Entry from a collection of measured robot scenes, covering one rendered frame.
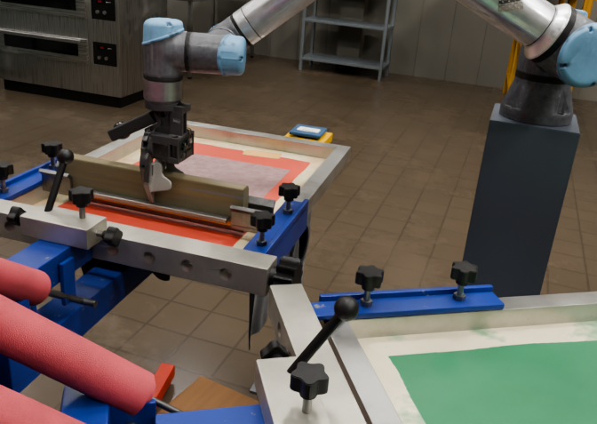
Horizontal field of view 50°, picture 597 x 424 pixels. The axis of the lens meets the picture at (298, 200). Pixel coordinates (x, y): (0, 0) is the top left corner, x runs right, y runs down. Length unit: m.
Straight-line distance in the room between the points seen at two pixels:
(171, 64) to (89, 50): 4.78
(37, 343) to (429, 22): 7.92
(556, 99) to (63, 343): 1.08
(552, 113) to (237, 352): 1.62
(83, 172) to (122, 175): 0.09
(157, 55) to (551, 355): 0.85
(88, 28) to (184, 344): 3.86
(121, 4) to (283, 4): 4.54
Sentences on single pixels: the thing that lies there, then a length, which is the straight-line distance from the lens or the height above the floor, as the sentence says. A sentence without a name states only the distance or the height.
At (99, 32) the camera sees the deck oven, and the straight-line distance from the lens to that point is 5.92.
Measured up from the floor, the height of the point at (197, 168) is 0.96.
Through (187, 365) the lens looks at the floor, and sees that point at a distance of 2.53.
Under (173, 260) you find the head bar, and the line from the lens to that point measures 1.06.
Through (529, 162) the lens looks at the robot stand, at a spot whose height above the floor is 1.12.
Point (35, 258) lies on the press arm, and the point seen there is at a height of 1.04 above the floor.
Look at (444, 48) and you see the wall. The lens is 8.41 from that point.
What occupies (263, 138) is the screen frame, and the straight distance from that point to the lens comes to 1.84.
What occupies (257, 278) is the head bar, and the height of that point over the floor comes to 1.02.
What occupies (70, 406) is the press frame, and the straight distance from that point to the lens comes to 0.74.
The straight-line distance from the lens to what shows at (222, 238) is 1.29.
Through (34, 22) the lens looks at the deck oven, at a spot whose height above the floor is 0.66.
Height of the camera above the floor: 1.52
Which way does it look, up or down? 22 degrees down
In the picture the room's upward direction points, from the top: 5 degrees clockwise
